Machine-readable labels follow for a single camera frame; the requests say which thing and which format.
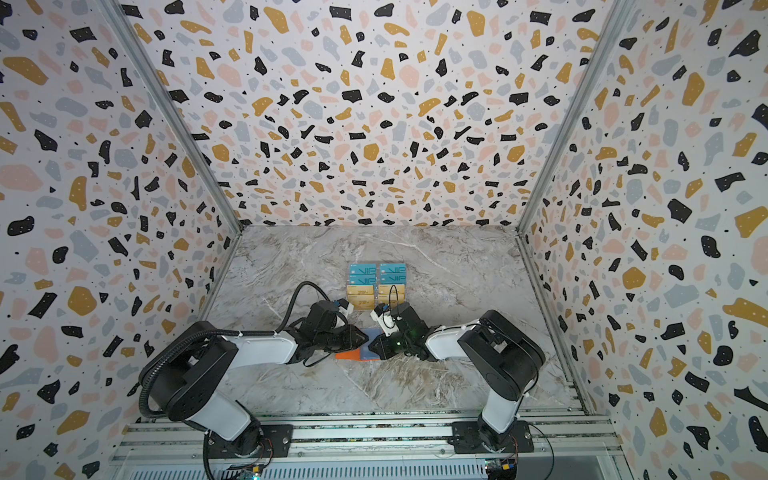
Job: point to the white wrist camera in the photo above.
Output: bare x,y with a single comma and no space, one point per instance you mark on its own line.
382,315
345,307

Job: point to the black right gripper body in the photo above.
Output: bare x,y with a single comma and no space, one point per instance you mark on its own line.
387,339

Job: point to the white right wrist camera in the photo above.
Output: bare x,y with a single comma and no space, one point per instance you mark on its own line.
382,315

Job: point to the teal vip card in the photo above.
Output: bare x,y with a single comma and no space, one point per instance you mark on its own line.
363,274
392,273

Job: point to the aluminium left corner post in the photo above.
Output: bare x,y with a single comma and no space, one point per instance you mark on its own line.
115,17

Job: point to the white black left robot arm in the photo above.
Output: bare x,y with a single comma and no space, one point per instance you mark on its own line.
182,382

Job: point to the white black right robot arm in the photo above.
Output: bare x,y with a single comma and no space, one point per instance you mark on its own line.
507,359

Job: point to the gold vip card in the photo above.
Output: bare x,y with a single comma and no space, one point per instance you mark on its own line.
360,290
362,302
392,291

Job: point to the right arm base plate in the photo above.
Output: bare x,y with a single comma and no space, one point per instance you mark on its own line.
474,437

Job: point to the gold VIP card front left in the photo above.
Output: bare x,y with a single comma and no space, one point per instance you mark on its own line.
362,302

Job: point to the teal VIP card left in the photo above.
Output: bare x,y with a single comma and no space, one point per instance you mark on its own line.
363,274

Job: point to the orange card wallet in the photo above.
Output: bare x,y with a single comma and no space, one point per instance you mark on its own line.
363,353

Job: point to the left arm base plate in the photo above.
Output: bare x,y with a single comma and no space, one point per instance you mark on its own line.
254,443

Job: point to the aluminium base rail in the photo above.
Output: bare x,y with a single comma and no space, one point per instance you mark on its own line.
547,445

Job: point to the aluminium corner post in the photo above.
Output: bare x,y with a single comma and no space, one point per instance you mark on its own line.
115,17
617,18

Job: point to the gold VIP card rear left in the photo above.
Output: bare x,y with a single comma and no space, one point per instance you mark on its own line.
360,290

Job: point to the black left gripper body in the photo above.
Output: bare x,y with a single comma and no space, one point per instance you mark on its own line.
339,339

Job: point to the teal VIP card right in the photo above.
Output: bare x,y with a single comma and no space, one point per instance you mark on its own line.
392,273

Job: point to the aluminium right corner post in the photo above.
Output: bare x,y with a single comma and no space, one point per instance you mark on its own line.
617,18

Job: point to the clear acrylic card display stand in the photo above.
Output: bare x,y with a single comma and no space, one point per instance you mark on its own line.
369,284

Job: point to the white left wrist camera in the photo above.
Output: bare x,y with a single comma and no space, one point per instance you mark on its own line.
345,307

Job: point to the gold VIP card rear right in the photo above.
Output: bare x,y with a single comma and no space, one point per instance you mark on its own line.
392,291

